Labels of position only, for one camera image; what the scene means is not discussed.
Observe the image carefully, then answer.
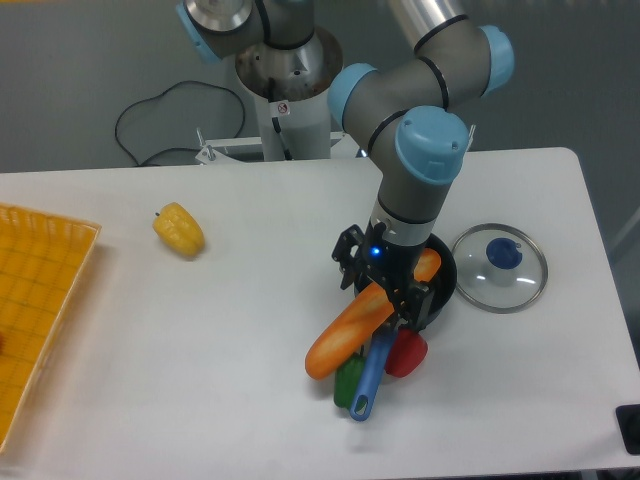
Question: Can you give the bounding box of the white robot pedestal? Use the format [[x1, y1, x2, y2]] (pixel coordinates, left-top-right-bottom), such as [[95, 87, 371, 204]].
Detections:
[[194, 29, 476, 165]]

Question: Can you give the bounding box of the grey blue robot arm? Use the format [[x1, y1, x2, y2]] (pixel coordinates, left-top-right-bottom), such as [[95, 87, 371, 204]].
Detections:
[[176, 0, 514, 330]]

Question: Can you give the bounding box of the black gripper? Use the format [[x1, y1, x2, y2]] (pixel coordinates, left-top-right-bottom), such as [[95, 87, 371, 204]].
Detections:
[[354, 223, 436, 330]]

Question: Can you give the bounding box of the black cable on floor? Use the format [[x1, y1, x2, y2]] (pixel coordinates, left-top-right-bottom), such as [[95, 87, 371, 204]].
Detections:
[[114, 80, 247, 167]]

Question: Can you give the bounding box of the yellow toy bell pepper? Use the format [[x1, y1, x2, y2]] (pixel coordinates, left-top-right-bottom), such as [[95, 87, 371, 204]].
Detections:
[[152, 202, 205, 258]]

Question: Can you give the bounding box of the black pot blue handle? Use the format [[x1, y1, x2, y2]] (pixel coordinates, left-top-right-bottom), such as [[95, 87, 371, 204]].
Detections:
[[348, 235, 457, 421]]

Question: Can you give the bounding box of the yellow plastic basket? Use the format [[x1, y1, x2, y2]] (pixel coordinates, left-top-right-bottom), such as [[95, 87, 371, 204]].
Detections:
[[1, 203, 101, 449]]

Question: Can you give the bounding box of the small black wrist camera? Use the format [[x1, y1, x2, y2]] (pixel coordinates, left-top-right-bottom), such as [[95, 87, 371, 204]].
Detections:
[[331, 224, 367, 294]]

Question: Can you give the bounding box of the green toy bell pepper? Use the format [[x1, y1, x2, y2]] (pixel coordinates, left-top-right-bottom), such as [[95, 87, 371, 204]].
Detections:
[[333, 354, 366, 409]]

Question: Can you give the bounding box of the long orange toy bread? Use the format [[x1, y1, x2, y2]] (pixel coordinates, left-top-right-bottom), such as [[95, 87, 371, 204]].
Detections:
[[305, 248, 443, 381]]

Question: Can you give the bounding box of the black object table corner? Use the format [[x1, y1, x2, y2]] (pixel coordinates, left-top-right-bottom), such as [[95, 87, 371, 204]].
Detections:
[[615, 404, 640, 456]]

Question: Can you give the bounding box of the red toy bell pepper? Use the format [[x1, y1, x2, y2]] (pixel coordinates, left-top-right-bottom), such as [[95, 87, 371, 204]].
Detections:
[[385, 328, 428, 378]]

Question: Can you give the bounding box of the glass lid blue knob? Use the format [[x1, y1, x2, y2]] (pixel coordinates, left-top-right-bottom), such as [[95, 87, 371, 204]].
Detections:
[[451, 223, 549, 314]]

